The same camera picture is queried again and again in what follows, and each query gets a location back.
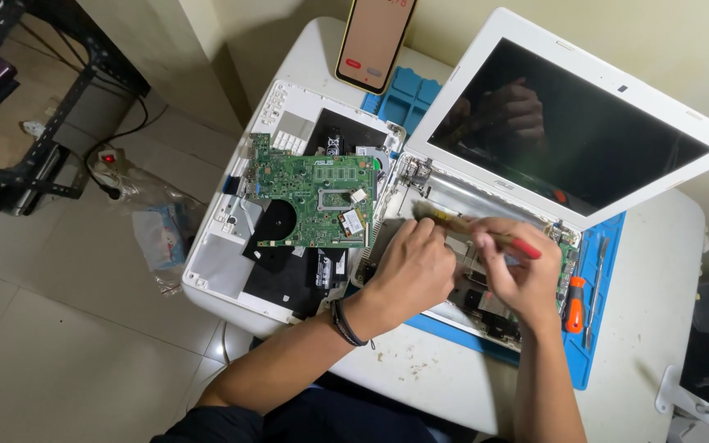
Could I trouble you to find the red handled cleaning brush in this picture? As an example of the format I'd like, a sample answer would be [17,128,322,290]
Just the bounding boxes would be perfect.
[412,200,544,261]

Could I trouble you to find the orange handled screwdriver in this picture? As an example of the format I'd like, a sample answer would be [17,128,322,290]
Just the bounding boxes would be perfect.
[563,276,587,335]

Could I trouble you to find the white desk clamp bracket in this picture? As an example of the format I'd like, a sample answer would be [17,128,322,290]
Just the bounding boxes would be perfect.
[655,365,709,429]

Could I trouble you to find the blue repair mat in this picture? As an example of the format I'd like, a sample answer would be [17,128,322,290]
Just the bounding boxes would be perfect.
[361,66,627,391]

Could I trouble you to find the black cord bracelet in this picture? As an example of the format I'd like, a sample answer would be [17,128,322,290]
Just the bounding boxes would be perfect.
[330,298,376,350]

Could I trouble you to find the person's dark trousers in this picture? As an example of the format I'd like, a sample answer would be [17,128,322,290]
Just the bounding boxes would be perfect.
[150,371,480,443]

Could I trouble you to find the green laptop motherboard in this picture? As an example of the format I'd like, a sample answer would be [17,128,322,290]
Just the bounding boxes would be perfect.
[242,132,380,250]

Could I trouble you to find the white open laptop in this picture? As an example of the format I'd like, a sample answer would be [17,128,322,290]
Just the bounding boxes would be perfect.
[351,7,709,354]

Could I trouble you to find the clear plastic bag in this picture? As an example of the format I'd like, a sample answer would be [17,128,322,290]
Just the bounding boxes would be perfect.
[122,177,209,297]

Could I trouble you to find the phone in yellow case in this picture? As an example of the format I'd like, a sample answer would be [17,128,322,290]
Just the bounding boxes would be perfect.
[335,0,418,96]

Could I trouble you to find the metal spudger tool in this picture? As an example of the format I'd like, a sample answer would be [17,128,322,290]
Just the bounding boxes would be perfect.
[581,237,611,351]

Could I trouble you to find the person's left hand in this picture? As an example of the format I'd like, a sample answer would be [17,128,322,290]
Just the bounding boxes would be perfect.
[359,217,458,337]

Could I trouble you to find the white power strip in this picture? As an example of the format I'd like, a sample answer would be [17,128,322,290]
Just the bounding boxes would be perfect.
[92,149,125,192]

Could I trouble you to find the person's right hand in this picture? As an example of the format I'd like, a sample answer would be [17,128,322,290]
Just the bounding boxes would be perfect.
[468,217,565,331]

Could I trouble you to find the black metal rack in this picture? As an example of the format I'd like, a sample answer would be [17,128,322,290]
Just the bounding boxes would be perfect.
[0,0,151,217]

